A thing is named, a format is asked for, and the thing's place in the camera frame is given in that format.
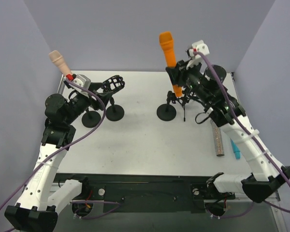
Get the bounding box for black tripod shock mount stand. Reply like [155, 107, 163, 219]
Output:
[176, 88, 199, 122]

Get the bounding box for black stand with orange microphone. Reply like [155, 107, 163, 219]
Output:
[101, 74, 125, 122]

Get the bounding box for black round base clip stand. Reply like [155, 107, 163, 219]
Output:
[156, 91, 177, 121]

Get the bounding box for orange microphone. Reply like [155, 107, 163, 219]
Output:
[159, 31, 182, 97]

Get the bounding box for silver glitter microphone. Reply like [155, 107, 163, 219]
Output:
[210, 120, 225, 157]

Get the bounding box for cyan microphone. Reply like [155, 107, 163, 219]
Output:
[230, 139, 241, 160]

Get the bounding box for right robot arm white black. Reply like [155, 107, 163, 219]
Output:
[166, 60, 290, 203]

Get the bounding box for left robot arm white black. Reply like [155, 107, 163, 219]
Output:
[4, 82, 121, 232]

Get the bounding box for black stand with beige microphone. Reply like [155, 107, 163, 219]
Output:
[82, 109, 101, 128]

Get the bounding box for beige microphone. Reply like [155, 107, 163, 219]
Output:
[49, 50, 73, 76]

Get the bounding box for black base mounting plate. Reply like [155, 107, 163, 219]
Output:
[55, 173, 235, 213]

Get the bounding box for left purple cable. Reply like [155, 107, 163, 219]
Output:
[0, 79, 107, 227]

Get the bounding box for purple cable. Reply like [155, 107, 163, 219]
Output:
[0, 79, 107, 227]
[194, 52, 290, 214]

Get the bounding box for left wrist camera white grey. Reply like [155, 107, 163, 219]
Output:
[65, 74, 91, 91]

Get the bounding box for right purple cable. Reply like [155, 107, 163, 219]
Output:
[194, 52, 290, 214]

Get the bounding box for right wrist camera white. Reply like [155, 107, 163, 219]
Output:
[187, 40, 210, 62]

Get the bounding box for aluminium frame rail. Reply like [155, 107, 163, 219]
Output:
[48, 182, 281, 203]

